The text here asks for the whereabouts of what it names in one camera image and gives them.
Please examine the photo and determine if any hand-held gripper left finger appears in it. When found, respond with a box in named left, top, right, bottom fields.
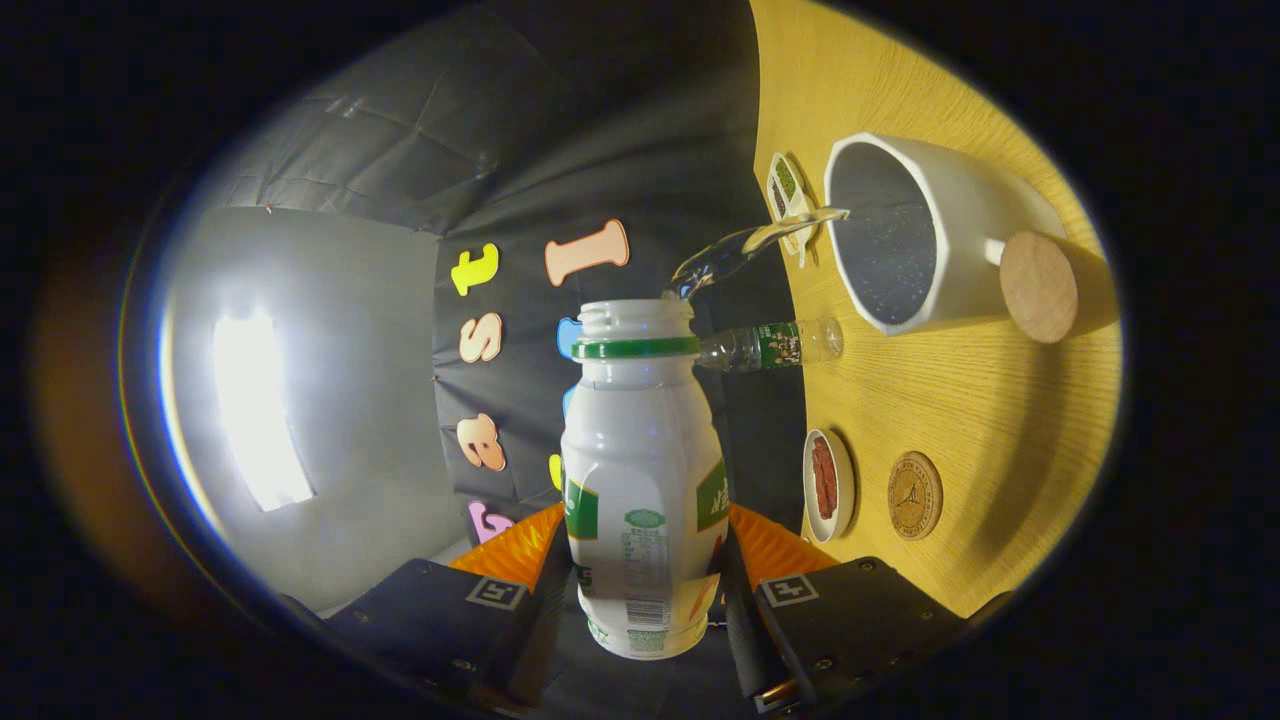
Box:
left=320, top=502, right=579, bottom=713

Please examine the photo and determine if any white round plate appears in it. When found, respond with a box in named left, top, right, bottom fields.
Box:
left=802, top=428, right=857, bottom=544

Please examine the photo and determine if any white divided snack dish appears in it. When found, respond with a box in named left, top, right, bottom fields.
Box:
left=765, top=152, right=823, bottom=269

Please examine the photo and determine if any white cup cork handle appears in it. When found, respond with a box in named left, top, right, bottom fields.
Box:
left=823, top=132, right=1081, bottom=346

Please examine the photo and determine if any white juice bottle green ring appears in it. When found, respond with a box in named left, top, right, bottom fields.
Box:
left=560, top=298, right=731, bottom=661

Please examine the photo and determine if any ceiling light panel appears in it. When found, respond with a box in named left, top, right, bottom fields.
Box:
left=212, top=312, right=316, bottom=513

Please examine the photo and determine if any round cork coaster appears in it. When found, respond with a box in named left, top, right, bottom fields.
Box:
left=887, top=450, right=944, bottom=542

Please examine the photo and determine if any wooden table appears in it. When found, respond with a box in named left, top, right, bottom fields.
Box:
left=748, top=0, right=1123, bottom=619

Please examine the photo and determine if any black backdrop cloth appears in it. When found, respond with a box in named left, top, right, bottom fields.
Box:
left=195, top=0, right=811, bottom=561

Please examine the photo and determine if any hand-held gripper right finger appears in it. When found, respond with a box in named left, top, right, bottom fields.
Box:
left=721, top=502, right=971, bottom=713

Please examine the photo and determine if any clear plastic water bottle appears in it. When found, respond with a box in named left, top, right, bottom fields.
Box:
left=697, top=318, right=845, bottom=373

